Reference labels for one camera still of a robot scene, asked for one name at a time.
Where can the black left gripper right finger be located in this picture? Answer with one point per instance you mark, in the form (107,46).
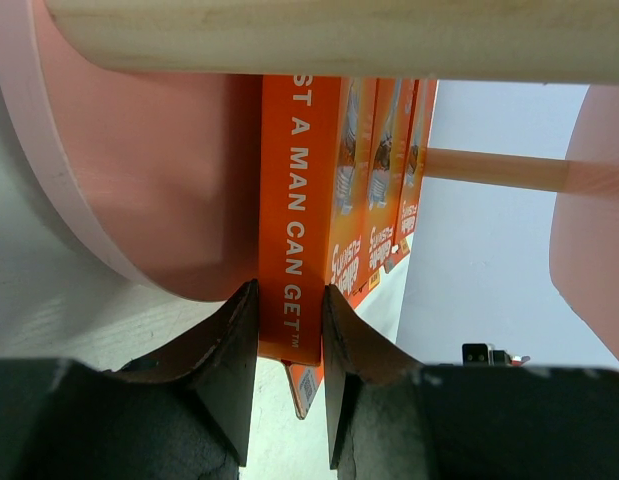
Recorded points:
(390,416)

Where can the pink three-tier shelf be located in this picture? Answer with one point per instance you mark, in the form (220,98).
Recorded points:
(141,120)

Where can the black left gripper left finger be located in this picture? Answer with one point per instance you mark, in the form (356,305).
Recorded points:
(181,411)

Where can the orange razor cartridge box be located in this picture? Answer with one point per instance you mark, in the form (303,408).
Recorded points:
(392,121)

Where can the orange Gillette Fusion box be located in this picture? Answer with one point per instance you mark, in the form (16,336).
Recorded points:
(315,146)

